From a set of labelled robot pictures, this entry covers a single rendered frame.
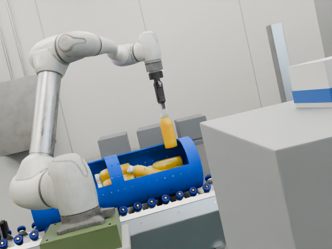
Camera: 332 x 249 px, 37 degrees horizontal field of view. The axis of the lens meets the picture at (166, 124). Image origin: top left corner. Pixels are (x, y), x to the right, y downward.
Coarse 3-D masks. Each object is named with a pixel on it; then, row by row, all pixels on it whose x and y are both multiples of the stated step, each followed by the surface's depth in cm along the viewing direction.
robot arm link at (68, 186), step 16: (64, 160) 186; (80, 160) 189; (48, 176) 187; (64, 176) 183; (80, 176) 185; (48, 192) 188; (64, 192) 184; (80, 192) 184; (96, 192) 191; (64, 208) 185; (80, 208) 184
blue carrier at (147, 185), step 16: (160, 144) 270; (192, 144) 258; (112, 160) 253; (128, 160) 272; (144, 160) 275; (192, 160) 254; (112, 176) 247; (144, 176) 249; (160, 176) 250; (176, 176) 253; (192, 176) 255; (112, 192) 246; (128, 192) 248; (144, 192) 251; (160, 192) 254; (48, 224) 244
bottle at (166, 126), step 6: (162, 120) 262; (168, 120) 262; (162, 126) 262; (168, 126) 261; (162, 132) 263; (168, 132) 261; (174, 132) 264; (168, 138) 261; (174, 138) 262; (168, 144) 262; (174, 144) 262
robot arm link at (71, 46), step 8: (72, 32) 208; (80, 32) 210; (88, 32) 215; (56, 40) 212; (64, 40) 205; (72, 40) 205; (80, 40) 207; (88, 40) 210; (96, 40) 215; (56, 48) 212; (64, 48) 206; (72, 48) 206; (80, 48) 208; (88, 48) 211; (96, 48) 215; (64, 56) 212; (72, 56) 211; (80, 56) 213; (88, 56) 216
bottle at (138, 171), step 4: (136, 168) 253; (140, 168) 253; (144, 168) 254; (148, 168) 256; (152, 168) 257; (132, 172) 253; (136, 172) 253; (140, 172) 253; (144, 172) 254; (148, 172) 254; (152, 172) 255; (136, 176) 254; (140, 176) 254
